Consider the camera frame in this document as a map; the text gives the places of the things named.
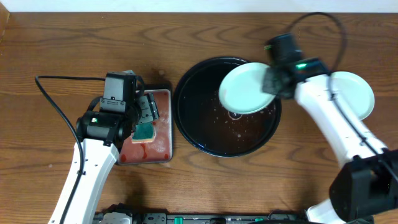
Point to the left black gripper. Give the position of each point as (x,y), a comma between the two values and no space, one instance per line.
(147,109)

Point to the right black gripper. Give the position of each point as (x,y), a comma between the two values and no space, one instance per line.
(267,84)

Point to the green yellow sponge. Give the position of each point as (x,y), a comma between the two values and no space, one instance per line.
(143,133)

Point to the mint plate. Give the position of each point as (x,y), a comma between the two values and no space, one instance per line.
(355,92)
(241,91)

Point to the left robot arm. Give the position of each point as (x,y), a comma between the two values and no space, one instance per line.
(93,160)

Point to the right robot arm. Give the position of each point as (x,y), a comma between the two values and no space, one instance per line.
(367,182)

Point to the black rectangular soap tray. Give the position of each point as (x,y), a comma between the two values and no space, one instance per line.
(161,148)

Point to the round black tray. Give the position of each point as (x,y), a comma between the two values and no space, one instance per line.
(208,126)

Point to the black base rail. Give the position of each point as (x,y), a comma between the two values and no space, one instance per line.
(121,213)

